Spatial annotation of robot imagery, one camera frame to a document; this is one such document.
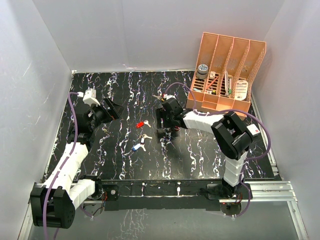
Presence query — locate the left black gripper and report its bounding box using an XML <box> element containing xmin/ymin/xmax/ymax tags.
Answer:
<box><xmin>88</xmin><ymin>97</ymin><xmax>125</xmax><ymax>131</ymax></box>

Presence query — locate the key with red tag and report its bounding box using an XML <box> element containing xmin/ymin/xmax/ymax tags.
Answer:
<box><xmin>136</xmin><ymin>120</ymin><xmax>152</xmax><ymax>129</ymax></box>

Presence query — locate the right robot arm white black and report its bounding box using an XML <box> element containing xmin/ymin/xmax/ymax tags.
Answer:
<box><xmin>155</xmin><ymin>97</ymin><xmax>254</xmax><ymax>199</ymax></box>

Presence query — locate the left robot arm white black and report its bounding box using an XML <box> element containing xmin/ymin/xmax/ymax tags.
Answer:
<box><xmin>30</xmin><ymin>98</ymin><xmax>124</xmax><ymax>229</ymax></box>

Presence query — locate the key with yellow tag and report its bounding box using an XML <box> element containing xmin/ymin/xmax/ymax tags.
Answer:
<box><xmin>152</xmin><ymin>94</ymin><xmax>162</xmax><ymax>100</ymax></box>

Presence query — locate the key with blue tag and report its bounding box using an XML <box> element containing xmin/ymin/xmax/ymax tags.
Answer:
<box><xmin>132</xmin><ymin>143</ymin><xmax>146</xmax><ymax>152</ymax></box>

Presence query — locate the round patterned tin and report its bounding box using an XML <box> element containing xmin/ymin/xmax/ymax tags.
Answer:
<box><xmin>196</xmin><ymin>64</ymin><xmax>209</xmax><ymax>80</ymax></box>

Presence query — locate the peach desk organizer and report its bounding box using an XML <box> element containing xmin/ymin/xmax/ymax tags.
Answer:
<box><xmin>186</xmin><ymin>32</ymin><xmax>267</xmax><ymax>119</ymax></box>

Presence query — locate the white packaged card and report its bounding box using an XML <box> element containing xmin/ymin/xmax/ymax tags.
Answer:
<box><xmin>234</xmin><ymin>79</ymin><xmax>249</xmax><ymax>101</ymax></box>

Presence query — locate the white red-dot box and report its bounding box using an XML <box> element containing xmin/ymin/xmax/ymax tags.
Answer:
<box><xmin>247</xmin><ymin>124</ymin><xmax>261</xmax><ymax>137</ymax></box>

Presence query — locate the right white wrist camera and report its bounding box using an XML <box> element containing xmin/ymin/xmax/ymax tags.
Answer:
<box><xmin>162</xmin><ymin>93</ymin><xmax>176</xmax><ymax>101</ymax></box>

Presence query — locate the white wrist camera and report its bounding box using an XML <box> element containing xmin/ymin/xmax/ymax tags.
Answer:
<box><xmin>77</xmin><ymin>88</ymin><xmax>100</xmax><ymax>106</ymax></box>
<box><xmin>162</xmin><ymin>93</ymin><xmax>176</xmax><ymax>101</ymax></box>

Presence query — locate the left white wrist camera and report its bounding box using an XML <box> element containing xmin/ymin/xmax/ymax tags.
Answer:
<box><xmin>77</xmin><ymin>88</ymin><xmax>100</xmax><ymax>106</ymax></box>

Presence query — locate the aluminium front rail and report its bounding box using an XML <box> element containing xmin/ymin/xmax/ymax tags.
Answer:
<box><xmin>19</xmin><ymin>180</ymin><xmax>309</xmax><ymax>240</ymax></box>

